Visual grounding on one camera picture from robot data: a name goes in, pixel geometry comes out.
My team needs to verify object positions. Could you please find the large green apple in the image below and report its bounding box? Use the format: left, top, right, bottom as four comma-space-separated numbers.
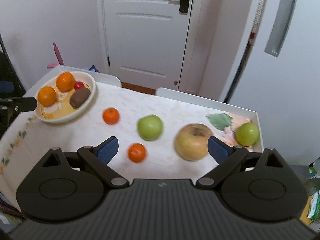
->
137, 115, 164, 141

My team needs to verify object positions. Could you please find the white door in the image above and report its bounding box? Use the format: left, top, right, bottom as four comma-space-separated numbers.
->
97, 0, 193, 90

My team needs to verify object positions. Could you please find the large orange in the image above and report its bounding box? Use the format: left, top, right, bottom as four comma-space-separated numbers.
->
37, 86, 57, 107
56, 72, 75, 93

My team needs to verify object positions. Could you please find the white wardrobe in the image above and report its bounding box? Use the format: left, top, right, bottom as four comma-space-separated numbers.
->
230, 0, 319, 165

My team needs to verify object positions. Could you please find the yellow apple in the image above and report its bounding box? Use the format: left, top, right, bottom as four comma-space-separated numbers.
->
174, 124, 214, 161

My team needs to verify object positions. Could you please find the small green apple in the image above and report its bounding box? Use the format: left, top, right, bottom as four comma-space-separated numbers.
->
235, 122, 259, 147

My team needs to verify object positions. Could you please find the floral tablecloth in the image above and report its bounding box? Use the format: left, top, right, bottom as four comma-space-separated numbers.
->
0, 80, 261, 205

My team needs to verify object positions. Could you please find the red cherry tomato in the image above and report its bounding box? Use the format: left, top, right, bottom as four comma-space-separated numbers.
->
73, 81, 85, 90

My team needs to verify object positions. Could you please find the white duck pattern bowl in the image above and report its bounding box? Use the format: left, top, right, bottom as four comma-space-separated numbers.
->
34, 73, 97, 124

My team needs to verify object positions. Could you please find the white tray right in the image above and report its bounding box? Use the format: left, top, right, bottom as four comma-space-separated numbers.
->
156, 87, 264, 152

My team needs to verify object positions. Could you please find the pink mop handle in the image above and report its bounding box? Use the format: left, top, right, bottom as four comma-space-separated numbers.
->
47, 42, 65, 69

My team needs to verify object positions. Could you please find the brown kiwi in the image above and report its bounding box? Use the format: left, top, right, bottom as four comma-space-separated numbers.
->
69, 88, 91, 109

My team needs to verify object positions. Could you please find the small tangerine with stem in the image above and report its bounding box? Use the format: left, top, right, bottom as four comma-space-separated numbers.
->
102, 107, 120, 125

